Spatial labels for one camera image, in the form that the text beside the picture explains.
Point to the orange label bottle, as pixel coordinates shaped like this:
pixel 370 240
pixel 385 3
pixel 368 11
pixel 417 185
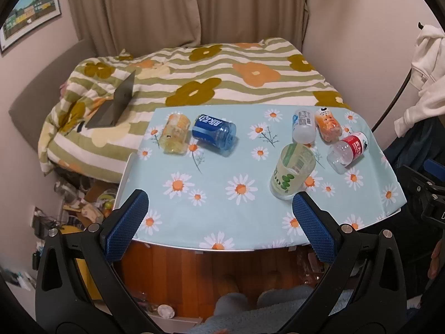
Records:
pixel 328 125

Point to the green label plastic bottle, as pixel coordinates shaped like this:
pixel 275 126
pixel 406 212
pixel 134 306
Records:
pixel 290 177

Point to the grey headboard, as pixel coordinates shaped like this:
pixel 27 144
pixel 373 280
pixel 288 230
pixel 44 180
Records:
pixel 41 87

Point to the red label clear bottle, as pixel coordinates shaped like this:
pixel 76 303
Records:
pixel 351 148

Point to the black curved rod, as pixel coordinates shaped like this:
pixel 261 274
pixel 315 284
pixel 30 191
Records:
pixel 399 92

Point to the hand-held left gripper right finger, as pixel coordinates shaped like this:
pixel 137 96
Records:
pixel 314 231

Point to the white hanging garment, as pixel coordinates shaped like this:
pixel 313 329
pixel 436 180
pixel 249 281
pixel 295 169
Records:
pixel 429 76

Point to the striped flower blanket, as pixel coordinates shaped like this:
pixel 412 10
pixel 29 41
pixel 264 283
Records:
pixel 222 76

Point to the white label clear bottle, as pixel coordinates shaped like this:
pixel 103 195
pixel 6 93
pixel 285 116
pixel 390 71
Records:
pixel 303 125

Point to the blue label plastic bottle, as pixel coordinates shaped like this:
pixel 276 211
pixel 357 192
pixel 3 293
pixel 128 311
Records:
pixel 210 128

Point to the daisy print tablecloth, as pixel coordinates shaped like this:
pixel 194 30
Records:
pixel 226 160

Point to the grey laptop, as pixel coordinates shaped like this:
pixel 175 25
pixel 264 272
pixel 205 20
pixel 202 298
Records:
pixel 111 111

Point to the dark blue clothing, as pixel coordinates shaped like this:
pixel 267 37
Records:
pixel 413 146

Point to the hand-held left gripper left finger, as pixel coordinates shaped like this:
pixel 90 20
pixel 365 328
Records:
pixel 127 228

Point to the yellow label plastic bottle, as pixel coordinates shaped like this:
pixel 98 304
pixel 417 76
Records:
pixel 175 132

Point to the framed wall picture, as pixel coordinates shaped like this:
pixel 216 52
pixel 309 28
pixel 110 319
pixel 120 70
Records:
pixel 31 10

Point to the floor clutter pile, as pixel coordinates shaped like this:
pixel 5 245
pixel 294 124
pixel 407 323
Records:
pixel 80 201

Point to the person's right hand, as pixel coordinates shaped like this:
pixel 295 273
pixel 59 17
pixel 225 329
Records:
pixel 436 261

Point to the beige curtain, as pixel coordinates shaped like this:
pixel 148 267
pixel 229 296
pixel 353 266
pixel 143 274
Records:
pixel 139 7

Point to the small white floor cup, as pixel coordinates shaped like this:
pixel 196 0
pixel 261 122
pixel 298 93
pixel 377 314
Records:
pixel 165 310

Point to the person's fuzzy grey pants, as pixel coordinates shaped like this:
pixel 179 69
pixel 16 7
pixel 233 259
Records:
pixel 243 311

